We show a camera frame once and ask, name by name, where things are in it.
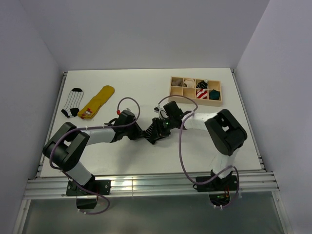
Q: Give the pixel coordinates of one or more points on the black rolled sock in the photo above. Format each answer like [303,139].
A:
[202,84]

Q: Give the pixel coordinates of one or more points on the red white santa sock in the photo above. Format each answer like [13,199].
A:
[201,94]

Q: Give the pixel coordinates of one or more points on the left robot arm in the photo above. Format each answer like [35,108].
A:
[66,146]

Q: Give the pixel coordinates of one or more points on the beige rolled sock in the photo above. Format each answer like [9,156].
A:
[176,81]

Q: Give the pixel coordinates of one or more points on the wooden compartment box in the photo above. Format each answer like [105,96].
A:
[180,94]

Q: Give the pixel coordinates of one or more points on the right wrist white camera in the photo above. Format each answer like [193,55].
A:
[161,112]

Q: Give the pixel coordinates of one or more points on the wrist white camera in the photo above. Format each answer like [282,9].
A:
[125,111]
[161,112]

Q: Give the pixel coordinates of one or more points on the cream rolled sock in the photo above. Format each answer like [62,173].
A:
[189,83]

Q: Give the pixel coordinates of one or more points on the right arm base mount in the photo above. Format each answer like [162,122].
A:
[222,187]

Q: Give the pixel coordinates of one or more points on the aluminium front rail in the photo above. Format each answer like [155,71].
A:
[145,185]

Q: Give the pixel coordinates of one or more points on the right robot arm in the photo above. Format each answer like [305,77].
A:
[226,132]

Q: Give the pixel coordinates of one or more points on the dark green reindeer sock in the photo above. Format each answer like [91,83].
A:
[214,94]

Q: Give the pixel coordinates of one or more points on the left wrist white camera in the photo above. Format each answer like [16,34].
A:
[125,111]

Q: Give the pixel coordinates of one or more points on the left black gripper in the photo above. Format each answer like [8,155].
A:
[138,134]

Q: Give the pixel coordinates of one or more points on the mustard yellow sock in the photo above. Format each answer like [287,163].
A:
[94,105]

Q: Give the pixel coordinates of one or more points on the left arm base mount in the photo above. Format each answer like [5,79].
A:
[87,196]

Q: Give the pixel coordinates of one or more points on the black white striped ankle sock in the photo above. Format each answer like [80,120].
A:
[150,134]

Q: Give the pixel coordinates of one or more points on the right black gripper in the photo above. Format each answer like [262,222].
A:
[158,133]

